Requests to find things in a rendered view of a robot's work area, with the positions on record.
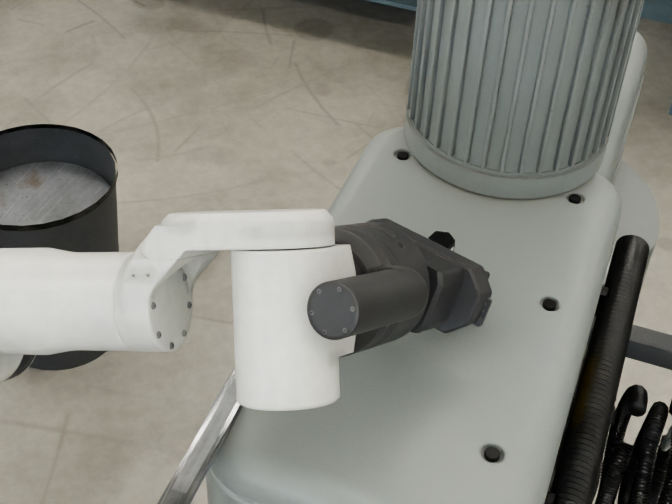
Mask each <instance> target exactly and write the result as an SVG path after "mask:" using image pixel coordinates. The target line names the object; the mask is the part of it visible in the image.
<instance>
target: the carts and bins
mask: <svg viewBox="0 0 672 504"><path fill-rule="evenodd" d="M103 145H104V146H105V147H106V148H107V149H108V150H109V151H110V152H111V153H110V152H109V151H108V150H107V149H106V148H105V147H104V146H103ZM111 154H112V155H113V157H114V159H115V161H116V163H117V159H116V157H115V155H114V153H113V151H112V149H111V148H110V147H109V146H108V145H107V144H106V143H105V142H104V141H103V140H102V139H100V138H99V137H97V136H95V135H94V134H92V133H90V132H87V131H84V130H82V129H79V128H76V127H70V126H65V125H57V124H35V125H24V126H19V127H14V128H9V129H5V130H2V131H0V248H54V249H59V250H65V251H70V252H119V241H118V216H117V192H116V181H117V178H118V168H117V173H116V170H115V161H114V159H113V157H112V155H111ZM105 352H107V351H91V350H75V351H67V352H62V353H56V354H51V355H36V356H35V358H34V360H33V362H32V363H31V365H30V366H29V367H31V368H36V369H40V370H53V371H57V370H66V369H72V368H75V367H79V366H82V365H85V364H87V363H89V362H91V361H93V360H95V359H97V358H98V357H100V356H101V355H103V354H104V353H105Z"/></svg>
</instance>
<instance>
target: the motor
mask: <svg viewBox="0 0 672 504"><path fill-rule="evenodd" d="M643 4H644V0H418V1H417V10H416V20H415V30H414V40H413V50H412V60H411V70H410V80H409V90H408V101H407V104H406V113H405V123H404V135H405V139H406V142H407V145H408V147H409V149H410V150H411V152H412V153H413V155H414V156H415V158H416V159H417V160H418V161H419V162H420V163H421V164H422V165H423V166H424V167H426V168H427V169H428V170H429V171H431V172H432V173H434V174H435V175H436V176H438V177H440V178H441V179H443V180H445V181H447V182H449V183H451V184H453V185H455V186H457V187H460V188H462V189H465V190H468V191H471V192H474V193H478V194H482V195H486V196H491V197H497V198H506V199H534V198H543V197H549V196H553V195H557V194H561V193H564V192H567V191H570V190H572V189H574V188H576V187H578V186H580V185H582V184H584V183H585V182H587V181H588V180H589V179H590V178H592V177H593V176H594V175H595V174H596V172H597V171H598V170H599V168H600V167H601V165H602V163H603V160H604V157H605V153H606V149H607V145H608V141H609V137H610V132H611V128H612V124H613V120H614V116H615V112H616V108H617V104H618V101H619V97H620V93H621V89H622V85H623V81H624V77H625V73H626V70H627V66H628V62H629V58H630V54H631V50H632V46H633V43H634V39H635V35H636V31H637V27H638V23H639V19H640V15H641V12H642V8H643Z"/></svg>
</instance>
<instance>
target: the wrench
mask: <svg viewBox="0 0 672 504"><path fill-rule="evenodd" d="M242 407H243V406H242V405H240V404H239V403H238V402H237V400H236V377H235V368H234V369H233V371H232V373H231V375H230V377H229V378H228V380H227V382H226V384H225V385H224V387H223V389H222V391H221V392H220V394H219V396H218V398H217V399H216V401H215V403H214V405H213V406H212V408H211V410H210V412H209V413H208V415H207V417H206V419H205V420H204V422H203V424H202V426H201V428H200V429H199V431H198V433H197V435H196V436H195V438H194V440H193V442H192V443H191V445H190V447H189V449H188V450H187V452H186V454H185V456H184V457H183V459H182V461H181V463H180V464H179V466H178V468H177V470H176V471H175V473H174V475H173V477H172V479H171V480H170V482H169V484H168V486H167V487H166V489H165V491H164V493H163V494H162V496H161V498H160V500H159V501H158V503H157V504H191V502H192V500H193V498H194V496H195V494H196V493H197V491H198V489H199V487H200V485H201V483H202V481H203V480H204V478H205V476H206V474H207V472H208V470H209V469H210V467H211V465H212V463H213V461H214V459H215V457H216V456H217V454H218V452H219V450H220V448H221V446H222V444H223V443H224V441H225V439H226V437H227V435H228V433H229V432H230V430H231V428H232V426H233V424H234V422H235V420H236V419H237V417H238V415H239V413H240V411H241V409H242Z"/></svg>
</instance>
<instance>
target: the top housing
mask: <svg viewBox="0 0 672 504"><path fill-rule="evenodd" d="M621 208H622V204H621V199H620V197H619V194H618V192H617V190H616V188H615V187H614V186H613V185H612V184H611V183H610V182H609V181H608V180H607V179H606V178H604V177H603V176H601V175H600V174H598V173H596V174H595V175H594V176H593V177H592V178H590V179H589V180H588V181H587V182H585V183H584V184H582V185H580V186H578V187H576V188H574V189H572V190H570V191H567V192H564V193H561V194H557V195H553V196H549V197H543V198H534V199H506V198H497V197H491V196H486V195H482V194H478V193H474V192H471V191H468V190H465V189H462V188H460V187H457V186H455V185H453V184H451V183H449V182H447V181H445V180H443V179H441V178H440V177H438V176H436V175H435V174H434V173H432V172H431V171H429V170H428V169H427V168H426V167H424V166H423V165H422V164H421V163H420V162H419V161H418V160H417V159H416V158H415V156H414V155H413V153H412V152H411V150H410V149H409V147H408V145H407V142H406V139H405V135H404V127H396V128H391V129H388V130H386V131H383V132H381V133H379V134H378V135H376V136H375V137H374V138H373V139H372V140H371V141H370V142H369V144H368V145H367V146H366V148H365V150H364V151H363V153H362V155H361V156H360V158H359V160H358V161H357V163H356V165H355V166H354V168H353V170H352V171H351V173H350V175H349V176H348V178H347V180H346V181H345V183H344V185H343V186H342V188H341V190H340V191H339V193H338V195H337V196H336V198H335V200H334V201H333V203H332V205H331V206H330V208H329V210H328V212H329V213H330V214H331V215H332V216H333V220H334V226H337V225H346V224H356V223H365V222H367V221H369V220H372V219H381V218H388V219H390V220H392V221H394V222H396V223H398V224H400V225H402V226H404V227H406V228H408V229H410V230H412V231H414V232H416V233H418V234H420V235H422V236H424V237H426V238H428V237H429V236H431V235H432V234H433V233H434V232H435V231H442V232H449V233H450V234H451V235H452V237H453V238H454V239H455V247H454V252H456V253H458V254H460V255H462V256H464V257H466V258H468V259H470V260H472V261H474V262H476V263H478V264H480V265H481V266H483V268H484V270H486V271H488V272H489V273H490V276H489V279H488V281H489V284H490V287H491V290H492V295H491V297H490V299H491V300H492V303H491V306H490V308H489V310H488V313H487V315H486V317H485V320H484V322H483V324H482V326H480V327H477V326H475V325H474V324H472V325H469V326H466V327H463V328H460V329H457V330H455V331H452V332H449V333H443V332H441V331H439V330H437V329H435V328H432V329H429V330H426V331H423V332H420V333H413V332H409V333H407V334H406V335H405V336H403V337H401V338H399V339H397V340H395V341H392V342H389V343H386V344H383V345H379V346H376V347H373V348H370V349H367V350H364V351H361V352H358V353H355V354H352V355H349V356H345V357H339V381H340V397H339V398H338V399H337V400H336V401H335V402H334V403H332V404H329V405H326V406H322V407H318V408H312V409H308V410H293V411H265V410H255V409H250V408H246V407H244V406H243V407H242V409H241V411H240V413H239V415H238V417H237V419H236V420H235V422H234V424H233V426H232V428H231V430H230V432H229V433H228V435H227V437H226V439H225V441H224V443H223V444H222V446H221V448H220V450H219V452H218V454H217V456H216V457H215V459H214V461H213V463H212V465H211V467H210V469H209V470H208V472H207V474H206V484H207V499H208V504H544V503H545V499H546V496H547V492H548V488H549V484H550V481H551V477H552V473H553V469H554V466H555V462H556V458H557V454H558V451H559V447H560V443H561V439H562V435H563V432H564V428H565V425H566V422H567V421H566V420H567V418H568V415H569V411H570V408H571V406H570V405H571V404H572V400H573V396H574V392H575V391H574V390H575V389H576V385H577V381H578V377H579V376H578V375H579V374H580V370H581V366H582V362H583V359H584V355H585V354H584V353H585V351H586V350H585V349H586V345H587V344H588V343H587V342H588V338H589V334H590V330H591V326H592V323H593V319H594V315H595V311H596V308H597V304H598V300H599V296H600V293H601V289H602V285H603V281H604V278H605V274H606V270H607V266H608V263H609V259H610V255H611V251H612V248H613V244H614V240H615V236H616V233H617V229H618V225H619V221H620V217H621Z"/></svg>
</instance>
